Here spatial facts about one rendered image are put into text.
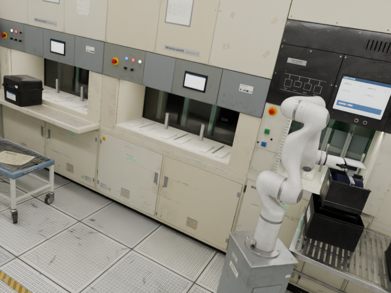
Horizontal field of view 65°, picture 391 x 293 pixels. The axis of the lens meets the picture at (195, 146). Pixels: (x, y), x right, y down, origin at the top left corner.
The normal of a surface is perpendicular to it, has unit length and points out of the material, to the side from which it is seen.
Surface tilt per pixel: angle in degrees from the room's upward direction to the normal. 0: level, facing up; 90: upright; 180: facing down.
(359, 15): 92
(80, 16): 90
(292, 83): 90
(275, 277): 90
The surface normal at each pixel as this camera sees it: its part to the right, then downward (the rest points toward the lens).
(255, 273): 0.29, 0.38
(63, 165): -0.45, 0.24
